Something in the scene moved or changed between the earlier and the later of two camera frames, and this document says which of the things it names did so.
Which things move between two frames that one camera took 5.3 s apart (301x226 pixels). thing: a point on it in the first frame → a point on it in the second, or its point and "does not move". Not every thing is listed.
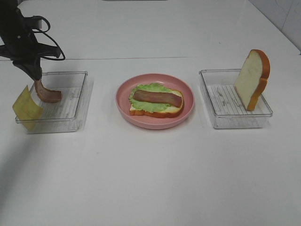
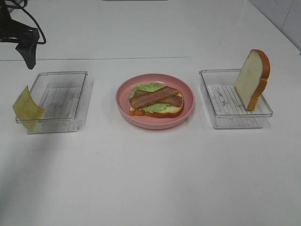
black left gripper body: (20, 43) → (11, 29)
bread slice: (171, 112) does not move
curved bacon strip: (46, 94) → (154, 97)
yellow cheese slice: (26, 109) does not move
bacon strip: (159, 98) does not move
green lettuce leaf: (148, 106) does not move
